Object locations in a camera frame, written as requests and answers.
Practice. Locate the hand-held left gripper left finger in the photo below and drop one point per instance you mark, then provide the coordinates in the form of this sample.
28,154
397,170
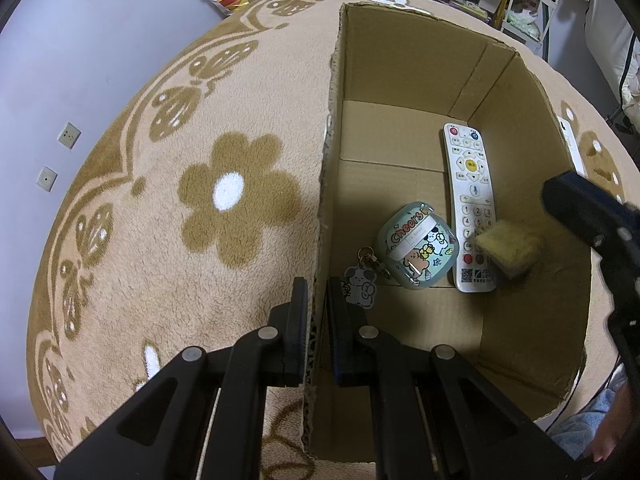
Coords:
295,340

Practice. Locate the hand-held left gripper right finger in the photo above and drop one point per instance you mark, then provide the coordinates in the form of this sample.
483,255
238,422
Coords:
337,340

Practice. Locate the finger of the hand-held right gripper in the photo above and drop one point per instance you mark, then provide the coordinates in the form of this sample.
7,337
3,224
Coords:
575,195

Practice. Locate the yellow sponge block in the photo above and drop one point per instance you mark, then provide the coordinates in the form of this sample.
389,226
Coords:
510,250

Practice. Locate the white remote control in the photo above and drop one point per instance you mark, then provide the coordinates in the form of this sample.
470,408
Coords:
470,195

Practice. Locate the teal cartoon earbuds case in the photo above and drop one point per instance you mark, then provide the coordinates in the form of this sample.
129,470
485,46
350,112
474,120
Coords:
415,240

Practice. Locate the cardboard box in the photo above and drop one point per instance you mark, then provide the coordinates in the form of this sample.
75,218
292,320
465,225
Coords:
400,185

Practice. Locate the white duvet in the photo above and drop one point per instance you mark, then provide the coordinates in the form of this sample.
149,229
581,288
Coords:
617,50

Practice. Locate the blue fleece garment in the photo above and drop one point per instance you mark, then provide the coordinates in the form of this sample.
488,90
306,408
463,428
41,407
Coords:
580,430

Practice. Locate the wall socket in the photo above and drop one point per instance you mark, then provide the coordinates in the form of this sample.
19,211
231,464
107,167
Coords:
68,135
47,178

